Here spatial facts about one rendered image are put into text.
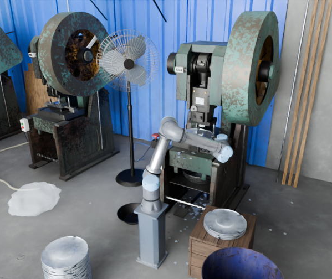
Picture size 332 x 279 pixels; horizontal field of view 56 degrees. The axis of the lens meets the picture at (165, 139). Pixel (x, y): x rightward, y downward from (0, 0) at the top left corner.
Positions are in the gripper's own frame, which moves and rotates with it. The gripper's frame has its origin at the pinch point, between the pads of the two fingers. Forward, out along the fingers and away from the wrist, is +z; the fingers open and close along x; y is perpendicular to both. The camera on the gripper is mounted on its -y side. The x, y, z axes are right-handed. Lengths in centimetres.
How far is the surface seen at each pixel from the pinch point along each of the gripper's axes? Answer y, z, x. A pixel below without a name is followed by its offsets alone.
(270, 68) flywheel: -39, -22, -58
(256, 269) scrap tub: 15, -95, 42
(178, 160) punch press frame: 15.8, 14.2, 21.1
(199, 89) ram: -2.8, 15.9, -37.8
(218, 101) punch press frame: -10.4, -1.1, -31.7
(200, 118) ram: -2.0, 9.8, -15.0
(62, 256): 117, -35, 47
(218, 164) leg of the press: -4.7, -16.8, 14.3
